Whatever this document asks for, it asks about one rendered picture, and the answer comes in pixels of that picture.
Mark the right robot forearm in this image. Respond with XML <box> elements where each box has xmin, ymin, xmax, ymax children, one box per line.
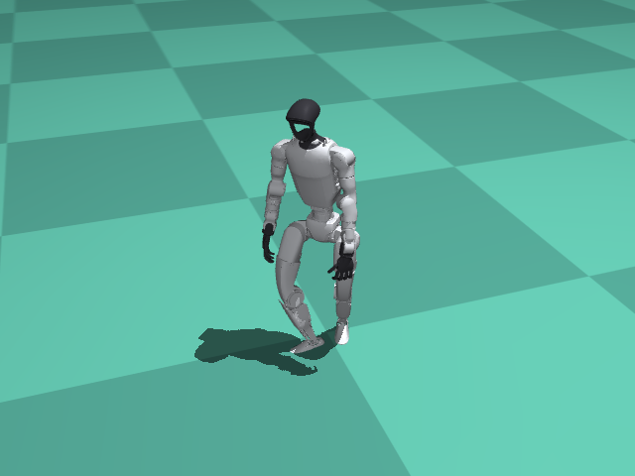
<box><xmin>263</xmin><ymin>181</ymin><xmax>282</xmax><ymax>231</ymax></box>

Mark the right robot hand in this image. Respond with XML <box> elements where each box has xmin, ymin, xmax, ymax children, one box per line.
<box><xmin>262</xmin><ymin>223</ymin><xmax>275</xmax><ymax>263</ymax></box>

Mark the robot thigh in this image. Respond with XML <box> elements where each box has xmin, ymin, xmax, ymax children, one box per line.
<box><xmin>333</xmin><ymin>226</ymin><xmax>360</xmax><ymax>301</ymax></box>
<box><xmin>276</xmin><ymin>220</ymin><xmax>309</xmax><ymax>307</ymax></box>

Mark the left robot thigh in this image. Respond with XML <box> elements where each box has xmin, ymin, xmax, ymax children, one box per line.
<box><xmin>333</xmin><ymin>226</ymin><xmax>360</xmax><ymax>301</ymax></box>

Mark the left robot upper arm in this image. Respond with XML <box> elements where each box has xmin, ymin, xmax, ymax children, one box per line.
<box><xmin>329</xmin><ymin>146</ymin><xmax>357</xmax><ymax>210</ymax></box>

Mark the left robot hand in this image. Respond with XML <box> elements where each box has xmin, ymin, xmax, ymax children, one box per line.
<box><xmin>327</xmin><ymin>242</ymin><xmax>355</xmax><ymax>281</ymax></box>

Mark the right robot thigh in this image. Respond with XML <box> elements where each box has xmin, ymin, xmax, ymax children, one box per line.
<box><xmin>276</xmin><ymin>220</ymin><xmax>309</xmax><ymax>307</ymax></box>

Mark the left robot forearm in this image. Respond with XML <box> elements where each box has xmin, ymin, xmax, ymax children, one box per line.
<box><xmin>340</xmin><ymin>198</ymin><xmax>357</xmax><ymax>254</ymax></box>

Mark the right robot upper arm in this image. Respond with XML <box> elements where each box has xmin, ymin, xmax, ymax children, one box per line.
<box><xmin>270</xmin><ymin>139</ymin><xmax>291</xmax><ymax>197</ymax></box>

